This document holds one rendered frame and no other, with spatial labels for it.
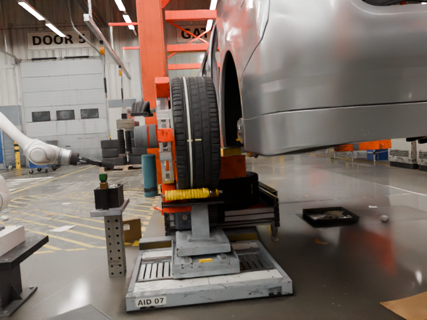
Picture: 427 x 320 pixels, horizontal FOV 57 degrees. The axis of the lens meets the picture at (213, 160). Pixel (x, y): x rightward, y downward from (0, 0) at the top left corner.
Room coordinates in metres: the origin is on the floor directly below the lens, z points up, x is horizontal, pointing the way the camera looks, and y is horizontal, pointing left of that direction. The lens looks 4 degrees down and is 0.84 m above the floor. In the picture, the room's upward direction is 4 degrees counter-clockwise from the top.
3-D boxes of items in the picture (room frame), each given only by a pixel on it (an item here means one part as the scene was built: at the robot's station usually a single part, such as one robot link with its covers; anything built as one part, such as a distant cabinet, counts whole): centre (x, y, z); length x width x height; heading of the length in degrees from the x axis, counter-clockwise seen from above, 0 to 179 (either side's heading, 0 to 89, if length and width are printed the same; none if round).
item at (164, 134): (1.99, 0.24, 0.85); 0.09 x 0.08 x 0.07; 6
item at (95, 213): (2.37, 0.64, 0.44); 0.43 x 0.17 x 0.03; 6
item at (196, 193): (2.19, 0.16, 0.51); 0.29 x 0.06 x 0.06; 96
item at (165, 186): (2.31, 0.24, 0.48); 0.16 x 0.12 x 0.17; 96
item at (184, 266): (2.28, 0.10, 0.13); 0.50 x 0.36 x 0.10; 6
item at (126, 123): (2.11, 0.46, 0.93); 0.09 x 0.05 x 0.05; 96
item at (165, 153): (2.30, 0.27, 0.85); 0.54 x 0.07 x 0.54; 6
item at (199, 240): (2.32, 0.10, 0.32); 0.40 x 0.30 x 0.28; 6
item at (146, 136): (2.30, 0.34, 0.85); 0.21 x 0.14 x 0.14; 96
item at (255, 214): (4.05, 0.08, 0.14); 2.47 x 0.85 x 0.27; 6
